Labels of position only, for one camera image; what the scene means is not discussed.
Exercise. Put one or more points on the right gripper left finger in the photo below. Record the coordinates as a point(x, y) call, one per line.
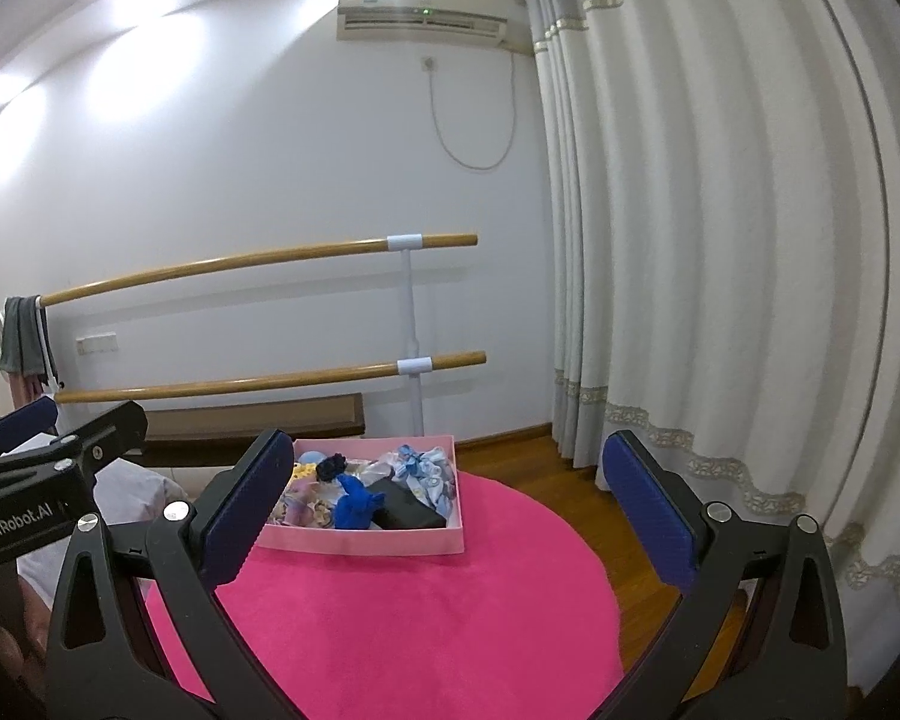
point(104, 657)

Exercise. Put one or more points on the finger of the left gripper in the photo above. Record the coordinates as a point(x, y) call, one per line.
point(37, 417)
point(102, 440)

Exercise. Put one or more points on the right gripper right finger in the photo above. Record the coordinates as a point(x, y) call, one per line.
point(790, 658)

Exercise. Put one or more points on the pastel organza scrunchie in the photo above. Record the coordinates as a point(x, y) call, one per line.
point(306, 503)

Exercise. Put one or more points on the royal blue knit cloth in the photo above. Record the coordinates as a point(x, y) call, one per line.
point(357, 506)

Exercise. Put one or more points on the blue patterned baby cloth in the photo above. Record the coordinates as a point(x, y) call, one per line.
point(428, 476)

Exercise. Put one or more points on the grey white pillow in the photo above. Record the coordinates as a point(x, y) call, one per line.
point(124, 492)

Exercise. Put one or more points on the white brown tv cabinet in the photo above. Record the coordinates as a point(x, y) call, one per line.
point(215, 435)

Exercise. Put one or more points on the grey clothes on bar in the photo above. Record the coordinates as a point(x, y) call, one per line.
point(26, 358)

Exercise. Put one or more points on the yellow knit toy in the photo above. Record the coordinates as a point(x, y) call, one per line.
point(305, 471)

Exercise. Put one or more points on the light blue knit ball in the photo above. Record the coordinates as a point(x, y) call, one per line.
point(311, 457)

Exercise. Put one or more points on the dark navy knit scrunchie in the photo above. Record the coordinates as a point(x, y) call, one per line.
point(328, 469)

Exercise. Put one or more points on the pink round table mat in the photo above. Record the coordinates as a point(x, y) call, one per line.
point(522, 624)

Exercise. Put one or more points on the clear bag with hairbands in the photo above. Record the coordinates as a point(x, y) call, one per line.
point(373, 471)

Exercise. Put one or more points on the black rectangular case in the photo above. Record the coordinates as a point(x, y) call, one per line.
point(401, 510)

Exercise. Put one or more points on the pink storage box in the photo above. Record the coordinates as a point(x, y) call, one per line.
point(446, 541)

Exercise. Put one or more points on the upper wooden ballet bar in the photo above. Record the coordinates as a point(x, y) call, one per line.
point(298, 253)

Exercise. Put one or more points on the white air conditioner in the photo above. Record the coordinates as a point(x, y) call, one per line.
point(497, 24)

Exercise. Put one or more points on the cream curtain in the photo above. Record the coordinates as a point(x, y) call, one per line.
point(725, 177)

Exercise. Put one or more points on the white wall socket plate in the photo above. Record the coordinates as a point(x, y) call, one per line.
point(97, 344)

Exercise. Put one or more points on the white barre stand post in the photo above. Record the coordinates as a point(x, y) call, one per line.
point(410, 365)

